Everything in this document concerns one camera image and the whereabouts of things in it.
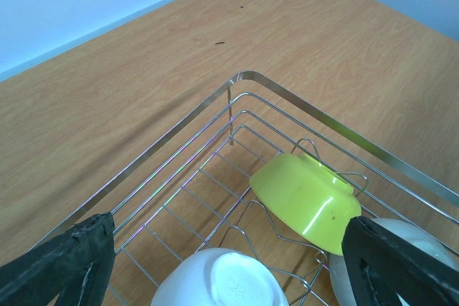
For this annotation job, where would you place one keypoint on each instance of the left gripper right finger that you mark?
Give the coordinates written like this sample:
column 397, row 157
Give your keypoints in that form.
column 383, row 267

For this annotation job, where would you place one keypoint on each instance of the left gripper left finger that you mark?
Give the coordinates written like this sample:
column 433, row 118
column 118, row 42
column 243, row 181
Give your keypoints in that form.
column 73, row 268

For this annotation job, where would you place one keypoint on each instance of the white bowl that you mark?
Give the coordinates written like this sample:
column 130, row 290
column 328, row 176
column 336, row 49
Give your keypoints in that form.
column 339, row 273
column 220, row 276

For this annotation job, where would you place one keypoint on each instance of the yellow-green bowl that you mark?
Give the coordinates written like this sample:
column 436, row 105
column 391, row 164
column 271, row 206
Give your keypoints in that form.
column 314, row 201

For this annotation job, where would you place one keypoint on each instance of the wire dish rack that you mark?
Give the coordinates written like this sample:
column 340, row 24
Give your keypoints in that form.
column 190, row 191

